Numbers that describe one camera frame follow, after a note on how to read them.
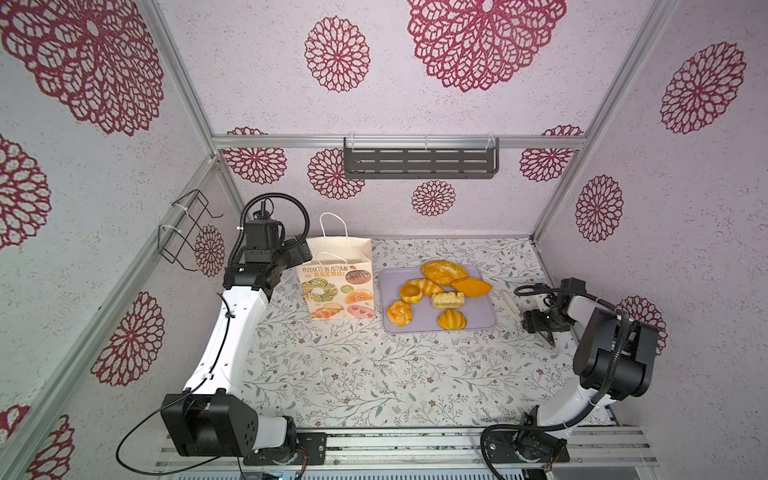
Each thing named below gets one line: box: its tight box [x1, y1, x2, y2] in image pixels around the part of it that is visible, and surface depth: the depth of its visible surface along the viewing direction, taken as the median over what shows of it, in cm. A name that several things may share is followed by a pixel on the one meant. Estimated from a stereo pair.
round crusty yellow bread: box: [421, 260, 470, 287], surface depth 105 cm
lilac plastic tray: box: [378, 267, 445, 333], surface depth 101 cm
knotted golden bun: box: [387, 300, 413, 327], surface depth 96 cm
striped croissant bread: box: [407, 278, 445, 296], surface depth 105 cm
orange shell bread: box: [437, 308, 468, 331], surface depth 96 cm
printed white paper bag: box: [296, 236, 376, 320], surface depth 87 cm
